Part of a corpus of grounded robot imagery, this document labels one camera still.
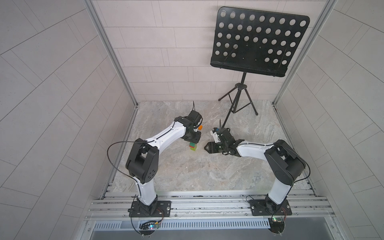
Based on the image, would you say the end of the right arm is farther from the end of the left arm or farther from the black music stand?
the black music stand

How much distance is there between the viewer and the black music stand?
2.07ft

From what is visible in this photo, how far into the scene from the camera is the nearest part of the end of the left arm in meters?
0.64

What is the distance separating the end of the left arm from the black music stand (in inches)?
11.3
